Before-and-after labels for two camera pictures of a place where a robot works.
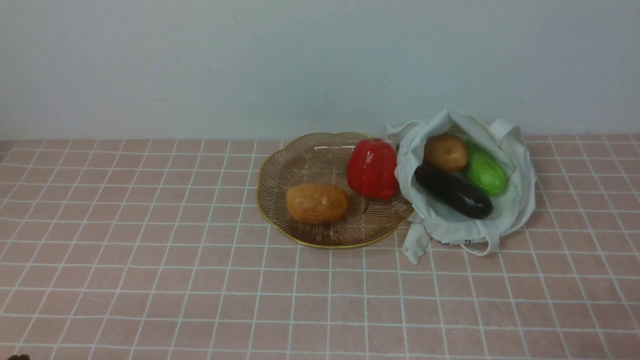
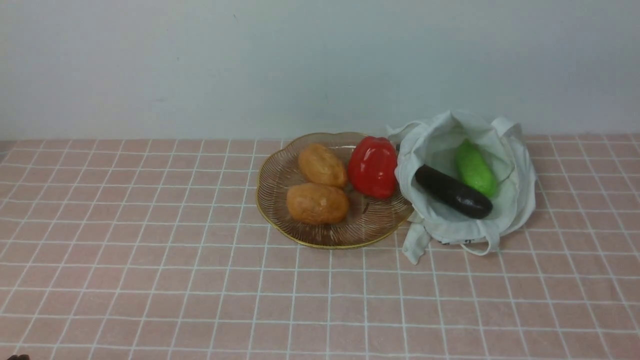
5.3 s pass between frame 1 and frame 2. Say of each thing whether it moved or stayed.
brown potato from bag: moved
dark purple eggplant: stayed
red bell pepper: stayed
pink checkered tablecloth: stayed
